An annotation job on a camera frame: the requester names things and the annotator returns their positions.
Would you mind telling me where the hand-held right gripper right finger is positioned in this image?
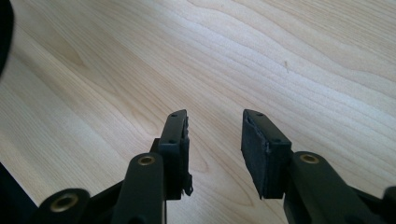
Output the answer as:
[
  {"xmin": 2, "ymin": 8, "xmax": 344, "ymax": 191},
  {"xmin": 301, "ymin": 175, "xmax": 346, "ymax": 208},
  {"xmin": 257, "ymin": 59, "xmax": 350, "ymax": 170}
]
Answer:
[{"xmin": 241, "ymin": 108, "xmax": 293, "ymax": 200}]

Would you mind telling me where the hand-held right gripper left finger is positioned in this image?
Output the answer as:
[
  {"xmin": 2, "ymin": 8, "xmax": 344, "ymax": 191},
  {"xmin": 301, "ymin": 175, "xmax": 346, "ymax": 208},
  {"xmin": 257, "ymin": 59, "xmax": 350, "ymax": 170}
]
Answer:
[{"xmin": 150, "ymin": 108, "xmax": 194, "ymax": 201}]

